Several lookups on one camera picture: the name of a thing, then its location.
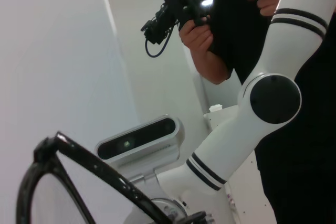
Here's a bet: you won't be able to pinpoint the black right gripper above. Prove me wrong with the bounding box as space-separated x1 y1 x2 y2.
181 210 208 224

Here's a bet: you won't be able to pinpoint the black glasses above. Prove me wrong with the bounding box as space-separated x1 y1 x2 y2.
16 131 208 224

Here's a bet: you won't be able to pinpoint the person right forearm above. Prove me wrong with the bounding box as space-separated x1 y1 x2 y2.
188 45 232 86

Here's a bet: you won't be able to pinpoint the person right hand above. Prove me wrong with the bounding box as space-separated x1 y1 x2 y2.
180 15 214 52

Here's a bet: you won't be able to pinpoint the person in black clothes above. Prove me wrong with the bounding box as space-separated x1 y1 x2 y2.
161 0 336 224

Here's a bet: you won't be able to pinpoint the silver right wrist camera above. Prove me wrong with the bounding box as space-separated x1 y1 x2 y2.
94 115 186 183

